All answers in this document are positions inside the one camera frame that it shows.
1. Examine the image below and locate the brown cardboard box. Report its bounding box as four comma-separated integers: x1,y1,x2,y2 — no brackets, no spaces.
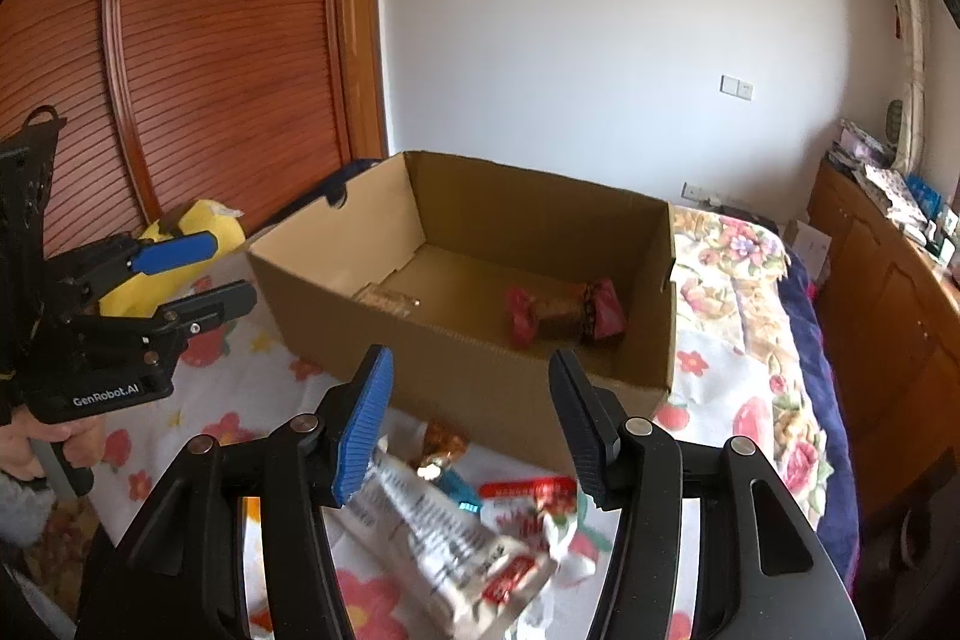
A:
246,150,678,476

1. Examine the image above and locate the navy blue blanket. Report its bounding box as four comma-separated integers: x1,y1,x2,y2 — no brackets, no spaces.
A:
776,231,865,585

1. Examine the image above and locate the small orange gold snack packet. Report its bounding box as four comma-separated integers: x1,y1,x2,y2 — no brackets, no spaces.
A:
415,419,470,482

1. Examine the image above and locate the clear plastic snack packet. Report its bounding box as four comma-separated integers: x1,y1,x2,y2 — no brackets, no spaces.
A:
352,282,422,317

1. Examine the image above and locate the person's left hand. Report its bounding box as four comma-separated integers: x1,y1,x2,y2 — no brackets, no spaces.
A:
0,411,107,483

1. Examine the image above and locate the pile of assorted small goods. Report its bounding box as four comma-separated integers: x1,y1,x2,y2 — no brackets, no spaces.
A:
828,117,960,285

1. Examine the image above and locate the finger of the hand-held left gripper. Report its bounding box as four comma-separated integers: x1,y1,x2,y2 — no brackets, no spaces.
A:
46,233,219,305
75,279,258,387

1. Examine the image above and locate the red wooden slatted wardrobe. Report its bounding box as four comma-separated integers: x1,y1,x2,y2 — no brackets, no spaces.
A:
0,0,355,262

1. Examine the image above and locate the red white snack packet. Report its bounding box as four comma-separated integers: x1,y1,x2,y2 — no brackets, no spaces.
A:
478,476,580,570

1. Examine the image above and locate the teal foil snack packet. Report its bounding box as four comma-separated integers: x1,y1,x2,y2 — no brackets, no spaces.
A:
439,466,482,515

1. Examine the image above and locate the brown wooden cabinet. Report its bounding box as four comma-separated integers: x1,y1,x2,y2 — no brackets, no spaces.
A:
805,158,960,515

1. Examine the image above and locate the round grey green gadget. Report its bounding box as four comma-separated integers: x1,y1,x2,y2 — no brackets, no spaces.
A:
883,97,910,148

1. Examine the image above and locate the person's left forearm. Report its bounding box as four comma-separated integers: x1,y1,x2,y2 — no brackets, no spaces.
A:
0,473,57,547

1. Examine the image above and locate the red candy bar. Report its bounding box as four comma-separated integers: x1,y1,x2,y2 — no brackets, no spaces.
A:
504,278,626,352

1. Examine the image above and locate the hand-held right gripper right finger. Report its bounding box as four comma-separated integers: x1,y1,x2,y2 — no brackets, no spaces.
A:
548,348,865,640

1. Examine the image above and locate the yellow plush toy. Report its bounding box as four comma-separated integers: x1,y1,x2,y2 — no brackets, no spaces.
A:
97,199,247,319

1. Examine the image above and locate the white silver snack packet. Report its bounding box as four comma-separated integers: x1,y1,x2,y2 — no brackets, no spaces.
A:
351,436,560,638

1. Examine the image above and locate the pale patterned curtain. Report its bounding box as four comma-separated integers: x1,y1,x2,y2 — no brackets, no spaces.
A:
872,0,947,180

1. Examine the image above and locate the brown wooden door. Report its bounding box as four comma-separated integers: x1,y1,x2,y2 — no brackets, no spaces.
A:
332,0,390,165

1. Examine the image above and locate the white cardboard box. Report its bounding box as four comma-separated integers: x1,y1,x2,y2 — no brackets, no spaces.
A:
783,218,834,283

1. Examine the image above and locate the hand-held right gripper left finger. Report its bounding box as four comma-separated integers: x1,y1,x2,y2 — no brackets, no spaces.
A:
75,344,395,640

